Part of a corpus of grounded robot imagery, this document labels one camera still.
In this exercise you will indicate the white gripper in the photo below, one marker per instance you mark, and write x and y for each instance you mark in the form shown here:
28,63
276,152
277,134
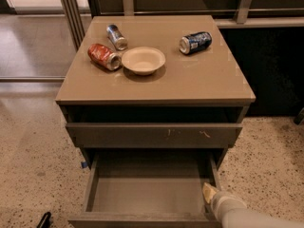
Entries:
220,199

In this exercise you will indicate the grey drawer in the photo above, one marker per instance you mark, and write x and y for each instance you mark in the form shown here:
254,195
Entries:
148,192
154,135

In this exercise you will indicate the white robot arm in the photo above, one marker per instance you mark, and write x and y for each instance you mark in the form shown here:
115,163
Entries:
232,212

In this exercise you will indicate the grey drawer cabinet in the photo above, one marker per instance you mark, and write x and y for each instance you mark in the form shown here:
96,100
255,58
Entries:
206,87

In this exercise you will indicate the grey top drawer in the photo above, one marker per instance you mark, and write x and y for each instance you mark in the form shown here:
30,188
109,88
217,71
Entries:
154,135

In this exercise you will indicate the white paper bowl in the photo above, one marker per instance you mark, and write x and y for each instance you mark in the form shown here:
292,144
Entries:
143,60

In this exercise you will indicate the dark blue soda can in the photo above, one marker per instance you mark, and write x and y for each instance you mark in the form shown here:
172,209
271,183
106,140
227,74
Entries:
195,42

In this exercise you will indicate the black object on floor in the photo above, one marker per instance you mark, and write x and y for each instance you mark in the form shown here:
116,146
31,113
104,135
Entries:
44,221

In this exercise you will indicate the red soda can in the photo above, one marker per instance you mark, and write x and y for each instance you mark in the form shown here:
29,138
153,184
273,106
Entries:
104,56

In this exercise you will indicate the silver blue soda can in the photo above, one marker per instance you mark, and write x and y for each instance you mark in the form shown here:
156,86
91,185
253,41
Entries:
115,36

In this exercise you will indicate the metal rail frame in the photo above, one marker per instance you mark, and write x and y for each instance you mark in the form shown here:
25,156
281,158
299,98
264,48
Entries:
229,14

